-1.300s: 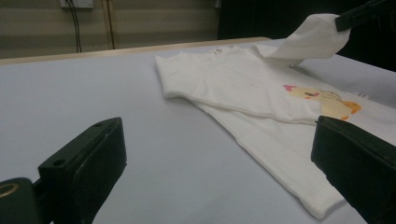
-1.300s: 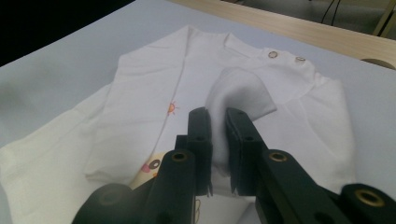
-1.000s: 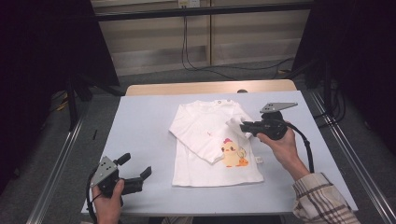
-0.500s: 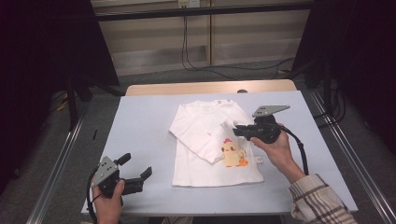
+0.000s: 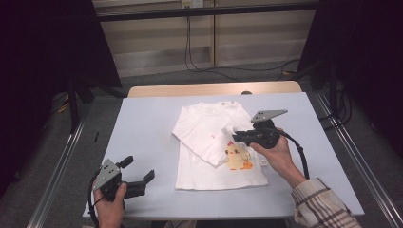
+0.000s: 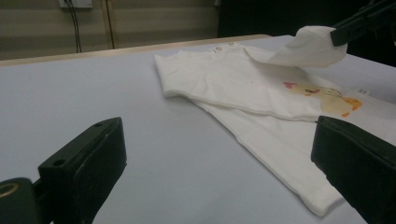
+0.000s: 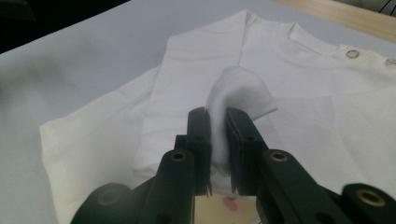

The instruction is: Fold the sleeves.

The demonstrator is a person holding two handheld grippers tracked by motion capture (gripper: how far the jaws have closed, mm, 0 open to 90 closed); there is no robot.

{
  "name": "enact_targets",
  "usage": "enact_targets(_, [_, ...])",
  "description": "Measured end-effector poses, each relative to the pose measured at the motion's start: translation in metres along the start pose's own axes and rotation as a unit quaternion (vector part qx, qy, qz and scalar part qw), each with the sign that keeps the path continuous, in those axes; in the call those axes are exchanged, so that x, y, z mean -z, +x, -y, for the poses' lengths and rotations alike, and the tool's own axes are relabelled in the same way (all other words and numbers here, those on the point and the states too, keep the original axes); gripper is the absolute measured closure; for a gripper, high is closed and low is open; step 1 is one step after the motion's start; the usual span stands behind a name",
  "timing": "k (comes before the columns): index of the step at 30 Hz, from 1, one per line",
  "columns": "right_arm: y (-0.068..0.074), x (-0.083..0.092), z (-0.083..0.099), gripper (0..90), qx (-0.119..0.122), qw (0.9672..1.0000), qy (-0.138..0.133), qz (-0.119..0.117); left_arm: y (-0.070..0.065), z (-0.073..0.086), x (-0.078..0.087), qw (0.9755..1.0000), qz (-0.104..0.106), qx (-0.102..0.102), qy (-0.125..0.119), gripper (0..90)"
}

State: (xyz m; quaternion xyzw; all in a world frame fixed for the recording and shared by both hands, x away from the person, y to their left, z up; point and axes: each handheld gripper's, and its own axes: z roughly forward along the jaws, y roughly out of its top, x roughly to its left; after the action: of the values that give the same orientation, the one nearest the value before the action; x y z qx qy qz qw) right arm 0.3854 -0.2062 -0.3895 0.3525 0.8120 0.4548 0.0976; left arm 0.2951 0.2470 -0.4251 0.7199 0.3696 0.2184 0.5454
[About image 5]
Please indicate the white baby shirt chick print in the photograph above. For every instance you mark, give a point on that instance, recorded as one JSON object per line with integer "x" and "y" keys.
{"x": 196, "y": 171}

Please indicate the dark round table grommet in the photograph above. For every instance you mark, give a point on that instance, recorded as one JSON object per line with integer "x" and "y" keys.
{"x": 246, "y": 92}

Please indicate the person's right hand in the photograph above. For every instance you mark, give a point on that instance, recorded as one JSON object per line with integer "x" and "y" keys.
{"x": 278, "y": 158}

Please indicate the person's left hand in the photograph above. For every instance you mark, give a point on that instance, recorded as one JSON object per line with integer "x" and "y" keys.
{"x": 111, "y": 213}

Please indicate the black horizontal bar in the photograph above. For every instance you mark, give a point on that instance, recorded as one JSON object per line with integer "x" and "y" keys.
{"x": 206, "y": 12}

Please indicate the black metal stand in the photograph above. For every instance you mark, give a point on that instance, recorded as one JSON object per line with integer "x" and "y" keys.
{"x": 73, "y": 104}
{"x": 333, "y": 91}

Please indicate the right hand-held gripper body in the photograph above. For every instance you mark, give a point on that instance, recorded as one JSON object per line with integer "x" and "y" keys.
{"x": 266, "y": 136}

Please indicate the wooden table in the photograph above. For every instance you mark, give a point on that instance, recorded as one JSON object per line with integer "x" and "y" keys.
{"x": 206, "y": 89}

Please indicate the small black floor item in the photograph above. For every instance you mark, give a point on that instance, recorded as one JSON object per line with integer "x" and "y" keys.
{"x": 96, "y": 136}

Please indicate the person's plaid clothing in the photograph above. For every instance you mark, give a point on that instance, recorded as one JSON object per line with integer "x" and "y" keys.
{"x": 179, "y": 224}

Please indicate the black curtain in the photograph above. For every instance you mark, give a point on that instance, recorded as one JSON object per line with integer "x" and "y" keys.
{"x": 370, "y": 63}
{"x": 38, "y": 79}

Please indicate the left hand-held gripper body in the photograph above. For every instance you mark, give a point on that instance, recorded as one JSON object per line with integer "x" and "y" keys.
{"x": 106, "y": 174}

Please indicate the aluminium floor rail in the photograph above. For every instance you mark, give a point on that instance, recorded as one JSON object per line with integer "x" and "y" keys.
{"x": 53, "y": 180}
{"x": 377, "y": 183}

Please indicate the white wall outlet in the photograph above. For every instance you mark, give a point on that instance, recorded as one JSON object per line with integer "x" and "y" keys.
{"x": 192, "y": 3}

